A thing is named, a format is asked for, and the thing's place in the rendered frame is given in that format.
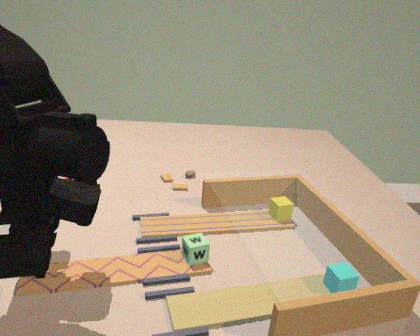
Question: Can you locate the light green cube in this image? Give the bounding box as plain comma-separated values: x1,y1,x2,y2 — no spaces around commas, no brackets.
181,233,210,265

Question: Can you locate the brown strip with zigzag pattern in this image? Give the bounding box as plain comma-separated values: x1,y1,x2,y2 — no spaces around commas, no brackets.
16,250,212,297

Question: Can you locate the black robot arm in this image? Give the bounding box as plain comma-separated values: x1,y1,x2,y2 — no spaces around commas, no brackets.
0,24,110,226

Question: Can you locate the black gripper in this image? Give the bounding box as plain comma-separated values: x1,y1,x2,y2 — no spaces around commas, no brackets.
0,170,61,279

